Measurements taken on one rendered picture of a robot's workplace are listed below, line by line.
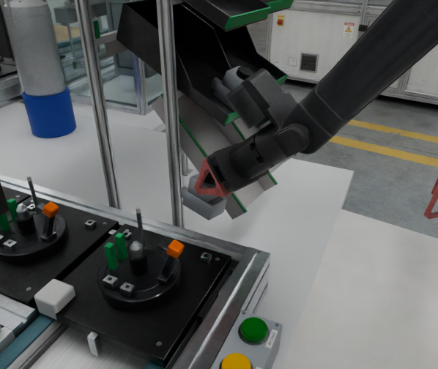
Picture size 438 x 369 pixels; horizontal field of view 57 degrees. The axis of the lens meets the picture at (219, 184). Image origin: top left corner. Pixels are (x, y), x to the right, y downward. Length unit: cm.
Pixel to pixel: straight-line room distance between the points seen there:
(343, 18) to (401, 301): 388
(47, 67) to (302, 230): 98
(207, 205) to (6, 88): 142
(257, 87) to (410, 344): 53
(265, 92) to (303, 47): 420
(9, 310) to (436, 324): 75
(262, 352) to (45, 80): 116
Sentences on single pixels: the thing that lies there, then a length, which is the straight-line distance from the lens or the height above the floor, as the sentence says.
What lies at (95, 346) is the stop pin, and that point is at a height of 95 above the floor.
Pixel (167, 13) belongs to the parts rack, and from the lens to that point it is 72.
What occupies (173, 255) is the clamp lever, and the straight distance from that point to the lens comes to 64.
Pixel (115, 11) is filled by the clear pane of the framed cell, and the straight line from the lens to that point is 164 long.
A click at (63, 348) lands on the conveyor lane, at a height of 92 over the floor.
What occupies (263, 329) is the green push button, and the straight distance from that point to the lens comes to 65.
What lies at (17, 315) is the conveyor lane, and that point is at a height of 95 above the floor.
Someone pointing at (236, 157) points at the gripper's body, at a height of 119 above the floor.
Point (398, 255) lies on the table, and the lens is 102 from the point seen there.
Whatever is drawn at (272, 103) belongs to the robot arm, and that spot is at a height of 129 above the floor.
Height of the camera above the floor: 148
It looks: 31 degrees down
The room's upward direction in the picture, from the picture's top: straight up
